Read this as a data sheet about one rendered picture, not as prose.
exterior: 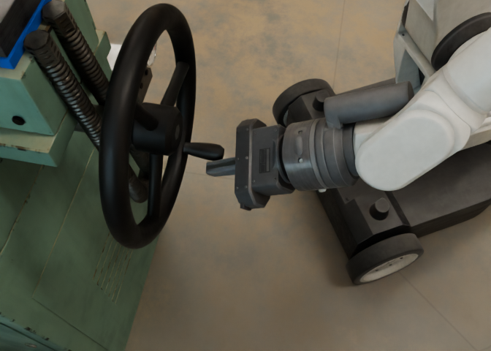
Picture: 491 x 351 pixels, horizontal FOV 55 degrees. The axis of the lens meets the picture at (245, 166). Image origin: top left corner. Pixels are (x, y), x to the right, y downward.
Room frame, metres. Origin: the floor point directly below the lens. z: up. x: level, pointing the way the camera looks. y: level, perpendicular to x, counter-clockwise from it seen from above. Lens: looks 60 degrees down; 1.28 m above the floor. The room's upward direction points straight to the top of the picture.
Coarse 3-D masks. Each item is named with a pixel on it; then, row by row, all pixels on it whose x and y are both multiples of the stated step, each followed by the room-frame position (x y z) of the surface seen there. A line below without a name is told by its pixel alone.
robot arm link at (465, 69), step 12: (480, 36) 0.34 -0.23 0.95; (468, 48) 0.33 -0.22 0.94; (480, 48) 0.32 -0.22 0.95; (456, 60) 0.33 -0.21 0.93; (468, 60) 0.32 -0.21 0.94; (480, 60) 0.31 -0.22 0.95; (456, 72) 0.31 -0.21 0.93; (468, 72) 0.31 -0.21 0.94; (480, 72) 0.30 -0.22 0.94; (456, 84) 0.30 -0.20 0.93; (468, 84) 0.30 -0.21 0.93; (480, 84) 0.29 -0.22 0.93; (468, 96) 0.29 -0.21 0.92; (480, 96) 0.29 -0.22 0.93; (480, 108) 0.28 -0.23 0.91
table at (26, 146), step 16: (96, 32) 0.43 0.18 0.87; (96, 48) 0.40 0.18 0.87; (0, 128) 0.29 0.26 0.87; (64, 128) 0.29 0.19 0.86; (0, 144) 0.27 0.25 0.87; (16, 144) 0.27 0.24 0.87; (32, 144) 0.27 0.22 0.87; (48, 144) 0.27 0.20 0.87; (64, 144) 0.28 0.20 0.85; (32, 160) 0.26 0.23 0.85; (48, 160) 0.26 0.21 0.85
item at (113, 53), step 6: (114, 48) 0.65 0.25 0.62; (120, 48) 0.65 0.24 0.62; (108, 54) 0.63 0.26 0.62; (114, 54) 0.63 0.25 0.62; (108, 60) 0.62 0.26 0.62; (114, 60) 0.62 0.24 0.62; (144, 72) 0.62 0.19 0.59; (150, 72) 0.64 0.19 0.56; (144, 78) 0.61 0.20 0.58; (150, 78) 0.64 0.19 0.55; (144, 84) 0.61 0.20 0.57; (144, 90) 0.60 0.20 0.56; (138, 96) 0.57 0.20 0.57; (144, 96) 0.59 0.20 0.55
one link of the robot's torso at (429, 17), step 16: (416, 0) 0.70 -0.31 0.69; (432, 0) 0.69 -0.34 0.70; (448, 0) 0.63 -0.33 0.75; (464, 0) 0.64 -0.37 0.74; (480, 0) 0.66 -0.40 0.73; (416, 16) 0.70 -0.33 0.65; (432, 16) 0.66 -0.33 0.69; (448, 16) 0.64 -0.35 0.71; (464, 16) 0.65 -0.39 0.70; (480, 16) 0.66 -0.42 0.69; (416, 32) 0.69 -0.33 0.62; (432, 32) 0.65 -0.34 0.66; (448, 32) 0.64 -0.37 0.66; (464, 32) 0.64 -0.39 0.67; (480, 32) 0.64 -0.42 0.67; (432, 48) 0.64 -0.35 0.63; (448, 48) 0.63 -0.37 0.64; (432, 64) 0.64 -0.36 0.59
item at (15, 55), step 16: (0, 0) 0.33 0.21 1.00; (16, 0) 0.33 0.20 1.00; (32, 0) 0.35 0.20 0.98; (48, 0) 0.37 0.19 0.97; (0, 16) 0.31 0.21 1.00; (16, 16) 0.32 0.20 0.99; (32, 16) 0.34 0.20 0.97; (0, 32) 0.30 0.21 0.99; (16, 32) 0.32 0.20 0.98; (0, 48) 0.29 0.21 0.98; (16, 48) 0.30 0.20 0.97; (0, 64) 0.29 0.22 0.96; (16, 64) 0.29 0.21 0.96
